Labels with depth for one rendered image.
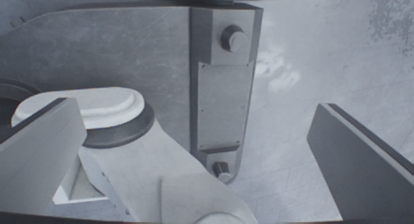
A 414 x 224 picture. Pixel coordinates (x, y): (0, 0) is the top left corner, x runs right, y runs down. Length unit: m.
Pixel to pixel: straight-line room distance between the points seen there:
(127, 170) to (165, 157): 0.05
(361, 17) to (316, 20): 0.18
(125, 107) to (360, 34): 0.81
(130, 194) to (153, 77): 0.28
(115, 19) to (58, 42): 0.12
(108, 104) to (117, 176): 0.11
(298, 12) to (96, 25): 0.56
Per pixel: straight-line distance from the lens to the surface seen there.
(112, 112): 0.35
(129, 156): 0.33
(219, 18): 0.42
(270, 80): 0.77
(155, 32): 0.45
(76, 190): 0.50
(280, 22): 0.72
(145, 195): 0.28
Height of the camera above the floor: 0.61
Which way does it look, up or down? 57 degrees down
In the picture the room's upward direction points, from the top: 158 degrees clockwise
